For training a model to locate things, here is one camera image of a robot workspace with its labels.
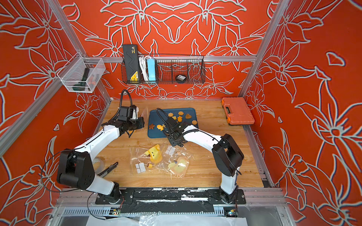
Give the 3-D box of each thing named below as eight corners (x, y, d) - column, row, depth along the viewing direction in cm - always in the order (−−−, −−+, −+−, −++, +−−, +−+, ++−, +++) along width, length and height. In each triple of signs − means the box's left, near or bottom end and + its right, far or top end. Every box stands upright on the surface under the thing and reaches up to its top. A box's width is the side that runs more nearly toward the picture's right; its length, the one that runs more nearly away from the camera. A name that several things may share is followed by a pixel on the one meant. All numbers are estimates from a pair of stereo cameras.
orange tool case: (227, 125, 103) (229, 122, 100) (221, 100, 120) (222, 97, 116) (253, 125, 103) (255, 121, 100) (243, 100, 120) (244, 97, 116)
